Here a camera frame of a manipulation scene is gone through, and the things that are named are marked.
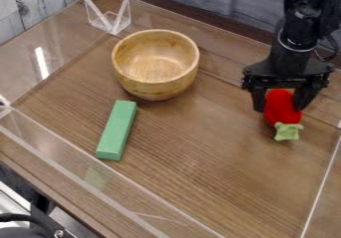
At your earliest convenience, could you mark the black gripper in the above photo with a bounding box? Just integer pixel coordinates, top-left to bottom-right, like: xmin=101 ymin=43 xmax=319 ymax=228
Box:
xmin=241 ymin=59 xmax=335 ymax=113

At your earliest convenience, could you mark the red plush strawberry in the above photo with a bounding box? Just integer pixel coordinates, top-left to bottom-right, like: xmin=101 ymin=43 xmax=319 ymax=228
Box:
xmin=264 ymin=89 xmax=304 ymax=141

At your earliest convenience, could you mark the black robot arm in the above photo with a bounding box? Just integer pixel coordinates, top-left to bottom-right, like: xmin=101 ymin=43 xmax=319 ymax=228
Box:
xmin=242 ymin=0 xmax=341 ymax=113

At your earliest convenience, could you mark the wooden bowl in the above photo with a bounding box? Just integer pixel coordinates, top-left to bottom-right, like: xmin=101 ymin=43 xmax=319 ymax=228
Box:
xmin=113 ymin=29 xmax=200 ymax=101

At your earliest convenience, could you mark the green rectangular block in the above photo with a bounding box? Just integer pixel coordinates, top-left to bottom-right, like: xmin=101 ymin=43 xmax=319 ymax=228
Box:
xmin=97 ymin=100 xmax=138 ymax=161

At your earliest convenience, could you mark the black equipment lower left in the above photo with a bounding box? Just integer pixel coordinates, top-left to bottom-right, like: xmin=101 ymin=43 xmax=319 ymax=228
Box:
xmin=0 ymin=206 xmax=79 ymax=238

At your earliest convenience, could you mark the clear acrylic tray wall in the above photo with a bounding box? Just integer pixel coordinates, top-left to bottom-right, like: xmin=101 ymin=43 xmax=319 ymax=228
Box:
xmin=0 ymin=0 xmax=341 ymax=238

